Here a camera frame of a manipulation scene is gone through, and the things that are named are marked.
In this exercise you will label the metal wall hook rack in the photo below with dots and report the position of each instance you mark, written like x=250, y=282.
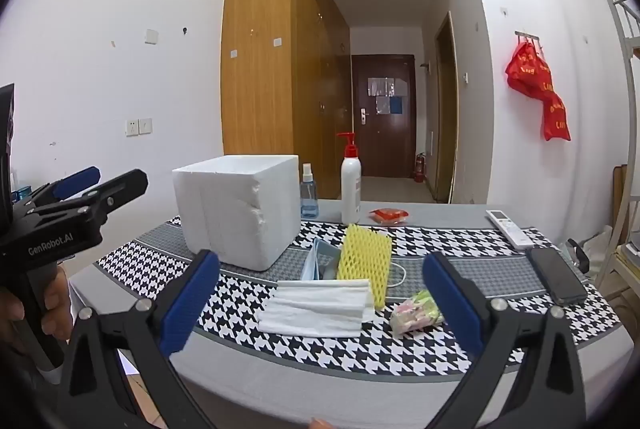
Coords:
x=527, y=34

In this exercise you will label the houndstooth tablecloth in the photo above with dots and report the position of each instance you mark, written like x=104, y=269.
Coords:
x=350, y=349

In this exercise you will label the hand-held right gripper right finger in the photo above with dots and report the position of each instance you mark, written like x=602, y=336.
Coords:
x=452, y=304

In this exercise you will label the white red-pump lotion bottle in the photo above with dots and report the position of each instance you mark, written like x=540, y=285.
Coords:
x=351, y=189

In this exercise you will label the wooden side door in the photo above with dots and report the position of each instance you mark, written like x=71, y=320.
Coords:
x=446, y=119

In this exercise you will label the green pink candy packet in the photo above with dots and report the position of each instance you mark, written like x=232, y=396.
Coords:
x=415, y=311

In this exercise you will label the white remote control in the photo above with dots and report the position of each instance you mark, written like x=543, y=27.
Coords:
x=510, y=229

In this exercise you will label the blue spray bottle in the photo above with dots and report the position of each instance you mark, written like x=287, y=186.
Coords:
x=309, y=204

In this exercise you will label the yellow foam net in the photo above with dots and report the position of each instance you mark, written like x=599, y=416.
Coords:
x=362, y=259

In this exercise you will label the red plastic bag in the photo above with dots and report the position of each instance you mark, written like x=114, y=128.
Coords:
x=530, y=74

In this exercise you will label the white plastic bag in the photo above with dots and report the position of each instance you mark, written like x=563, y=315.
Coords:
x=600, y=249

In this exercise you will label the black smartphone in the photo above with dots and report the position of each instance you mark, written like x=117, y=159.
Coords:
x=557, y=276

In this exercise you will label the red snack packet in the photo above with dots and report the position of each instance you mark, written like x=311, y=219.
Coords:
x=389, y=215

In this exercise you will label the blue face mask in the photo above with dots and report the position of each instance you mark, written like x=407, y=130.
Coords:
x=320, y=259

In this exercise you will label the white wall switch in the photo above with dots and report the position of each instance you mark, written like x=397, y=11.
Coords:
x=145, y=126

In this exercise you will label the grey door notice sheet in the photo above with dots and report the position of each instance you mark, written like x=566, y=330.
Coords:
x=387, y=86

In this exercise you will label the person's left hand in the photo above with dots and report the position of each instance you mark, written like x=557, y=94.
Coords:
x=57, y=304

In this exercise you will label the wooden wardrobe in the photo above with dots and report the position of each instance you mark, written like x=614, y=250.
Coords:
x=260, y=59

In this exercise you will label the white tissue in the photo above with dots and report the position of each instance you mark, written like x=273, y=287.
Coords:
x=310, y=309

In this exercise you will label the red fire extinguisher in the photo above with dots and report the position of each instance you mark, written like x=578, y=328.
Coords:
x=420, y=169

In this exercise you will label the dark brown door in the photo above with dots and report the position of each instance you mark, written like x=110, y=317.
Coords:
x=372, y=144

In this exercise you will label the white blank wall plate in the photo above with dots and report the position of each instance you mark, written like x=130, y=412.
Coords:
x=151, y=36

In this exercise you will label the white wall socket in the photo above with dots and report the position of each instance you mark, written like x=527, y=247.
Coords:
x=132, y=127

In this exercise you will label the wooden boards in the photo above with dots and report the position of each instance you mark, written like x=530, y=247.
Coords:
x=620, y=194

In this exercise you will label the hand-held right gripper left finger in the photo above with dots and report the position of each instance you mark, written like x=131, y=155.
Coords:
x=192, y=299

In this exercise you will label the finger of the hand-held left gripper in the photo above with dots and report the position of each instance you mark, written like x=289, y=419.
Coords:
x=75, y=181
x=120, y=189

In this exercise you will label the blue door notice sheet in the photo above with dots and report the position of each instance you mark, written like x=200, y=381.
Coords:
x=395, y=105

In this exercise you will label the white foam box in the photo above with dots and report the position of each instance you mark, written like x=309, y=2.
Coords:
x=225, y=209

